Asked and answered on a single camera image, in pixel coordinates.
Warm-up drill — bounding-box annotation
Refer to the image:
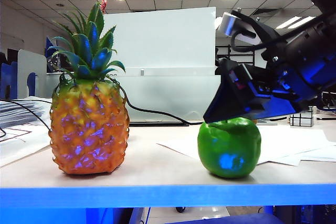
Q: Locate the thick black monitor cable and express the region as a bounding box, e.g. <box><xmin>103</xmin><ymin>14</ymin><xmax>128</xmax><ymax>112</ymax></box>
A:
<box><xmin>107</xmin><ymin>76</ymin><xmax>205</xmax><ymax>126</ymax></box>

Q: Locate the plastic pineapple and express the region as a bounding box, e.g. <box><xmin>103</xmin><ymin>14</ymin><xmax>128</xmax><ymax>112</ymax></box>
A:
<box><xmin>48</xmin><ymin>2</ymin><xmax>130</xmax><ymax>175</ymax></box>

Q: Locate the blue triangular board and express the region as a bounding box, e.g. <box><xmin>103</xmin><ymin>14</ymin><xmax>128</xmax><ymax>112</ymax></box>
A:
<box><xmin>46</xmin><ymin>36</ymin><xmax>58</xmax><ymax>58</ymax></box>

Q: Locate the black-white dotted pattern board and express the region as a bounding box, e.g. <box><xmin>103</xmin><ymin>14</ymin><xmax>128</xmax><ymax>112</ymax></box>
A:
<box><xmin>47</xmin><ymin>56</ymin><xmax>64</xmax><ymax>72</ymax></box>

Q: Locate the white AOC monitor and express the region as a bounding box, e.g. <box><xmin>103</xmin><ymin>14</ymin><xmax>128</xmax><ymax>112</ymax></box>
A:
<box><xmin>101</xmin><ymin>6</ymin><xmax>217</xmax><ymax>77</ymax></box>

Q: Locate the black office chair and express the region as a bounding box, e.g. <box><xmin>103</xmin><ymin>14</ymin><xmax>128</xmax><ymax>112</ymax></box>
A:
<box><xmin>215</xmin><ymin>47</ymin><xmax>224</xmax><ymax>76</ymax></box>

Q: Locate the silver mirror cube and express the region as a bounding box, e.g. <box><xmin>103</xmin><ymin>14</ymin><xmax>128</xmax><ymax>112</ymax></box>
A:
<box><xmin>289</xmin><ymin>105</ymin><xmax>315</xmax><ymax>127</ymax></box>

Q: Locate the black shelf rack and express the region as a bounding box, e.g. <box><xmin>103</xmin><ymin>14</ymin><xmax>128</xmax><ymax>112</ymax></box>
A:
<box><xmin>215</xmin><ymin>44</ymin><xmax>266</xmax><ymax>68</ymax></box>

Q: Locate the green plastic apple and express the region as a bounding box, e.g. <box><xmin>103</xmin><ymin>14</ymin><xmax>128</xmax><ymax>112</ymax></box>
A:
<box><xmin>197</xmin><ymin>117</ymin><xmax>262</xmax><ymax>179</ymax></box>

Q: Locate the blue file holder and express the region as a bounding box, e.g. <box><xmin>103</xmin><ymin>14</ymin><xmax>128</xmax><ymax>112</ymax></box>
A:
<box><xmin>0</xmin><ymin>60</ymin><xmax>37</xmax><ymax>100</ymax></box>

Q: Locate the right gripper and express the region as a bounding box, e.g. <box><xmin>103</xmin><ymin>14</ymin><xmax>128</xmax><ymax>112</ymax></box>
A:
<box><xmin>203</xmin><ymin>39</ymin><xmax>320</xmax><ymax>124</ymax></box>

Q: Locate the stack of printed paper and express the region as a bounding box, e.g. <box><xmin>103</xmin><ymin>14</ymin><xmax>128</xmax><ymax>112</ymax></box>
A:
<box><xmin>0</xmin><ymin>95</ymin><xmax>53</xmax><ymax>127</ymax></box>

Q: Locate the white translucent file holder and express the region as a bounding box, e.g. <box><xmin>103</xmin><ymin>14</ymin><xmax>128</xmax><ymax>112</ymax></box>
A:
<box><xmin>17</xmin><ymin>49</ymin><xmax>48</xmax><ymax>99</ymax></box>

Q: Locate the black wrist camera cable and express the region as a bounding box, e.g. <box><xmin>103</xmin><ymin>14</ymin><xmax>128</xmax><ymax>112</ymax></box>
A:
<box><xmin>230</xmin><ymin>28</ymin><xmax>266</xmax><ymax>52</ymax></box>

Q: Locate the frosted desk partition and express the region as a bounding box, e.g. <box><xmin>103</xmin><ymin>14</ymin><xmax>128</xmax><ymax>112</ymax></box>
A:
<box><xmin>47</xmin><ymin>72</ymin><xmax>223</xmax><ymax>123</ymax></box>

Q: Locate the large white paper sheet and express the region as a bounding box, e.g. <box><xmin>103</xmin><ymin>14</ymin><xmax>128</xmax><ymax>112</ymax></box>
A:
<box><xmin>156</xmin><ymin>125</ymin><xmax>330</xmax><ymax>166</ymax></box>

